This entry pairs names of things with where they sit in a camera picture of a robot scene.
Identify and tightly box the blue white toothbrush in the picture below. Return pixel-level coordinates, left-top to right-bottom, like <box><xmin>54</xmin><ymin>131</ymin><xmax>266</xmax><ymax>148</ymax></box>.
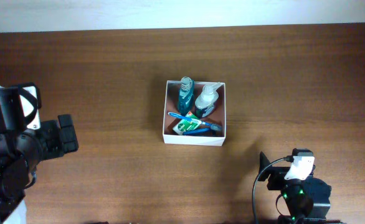
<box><xmin>168</xmin><ymin>112</ymin><xmax>222</xmax><ymax>131</ymax></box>

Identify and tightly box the blue disposable razor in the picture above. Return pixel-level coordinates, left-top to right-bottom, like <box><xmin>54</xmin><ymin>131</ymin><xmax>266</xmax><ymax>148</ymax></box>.
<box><xmin>182</xmin><ymin>128</ymin><xmax>216</xmax><ymax>136</ymax></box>

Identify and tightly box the clear soap pump bottle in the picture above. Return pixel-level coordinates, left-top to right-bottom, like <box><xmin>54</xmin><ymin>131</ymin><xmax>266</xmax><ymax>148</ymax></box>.
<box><xmin>195</xmin><ymin>82</ymin><xmax>222</xmax><ymax>118</ymax></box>

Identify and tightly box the green soap bar box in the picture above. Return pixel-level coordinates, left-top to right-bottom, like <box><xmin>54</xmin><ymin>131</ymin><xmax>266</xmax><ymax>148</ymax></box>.
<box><xmin>173</xmin><ymin>119</ymin><xmax>199</xmax><ymax>135</ymax></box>

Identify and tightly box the teal mouthwash bottle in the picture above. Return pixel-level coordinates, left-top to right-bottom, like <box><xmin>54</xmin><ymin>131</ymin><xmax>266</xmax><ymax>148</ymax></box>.
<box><xmin>178</xmin><ymin>77</ymin><xmax>194</xmax><ymax>115</ymax></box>

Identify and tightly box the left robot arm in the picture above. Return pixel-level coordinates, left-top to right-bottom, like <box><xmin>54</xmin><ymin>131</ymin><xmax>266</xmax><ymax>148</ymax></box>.
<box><xmin>0</xmin><ymin>83</ymin><xmax>78</xmax><ymax>223</ymax></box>

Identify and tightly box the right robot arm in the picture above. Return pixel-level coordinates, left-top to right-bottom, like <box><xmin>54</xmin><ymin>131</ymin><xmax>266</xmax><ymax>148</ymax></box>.
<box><xmin>252</xmin><ymin>148</ymin><xmax>331</xmax><ymax>223</ymax></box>

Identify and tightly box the white cardboard box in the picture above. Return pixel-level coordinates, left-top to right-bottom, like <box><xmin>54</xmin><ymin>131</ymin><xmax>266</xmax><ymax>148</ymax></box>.
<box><xmin>162</xmin><ymin>80</ymin><xmax>227</xmax><ymax>146</ymax></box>

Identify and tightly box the right black cable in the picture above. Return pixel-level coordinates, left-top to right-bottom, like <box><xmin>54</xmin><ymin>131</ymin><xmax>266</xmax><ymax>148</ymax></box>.
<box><xmin>252</xmin><ymin>157</ymin><xmax>292</xmax><ymax>224</ymax></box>

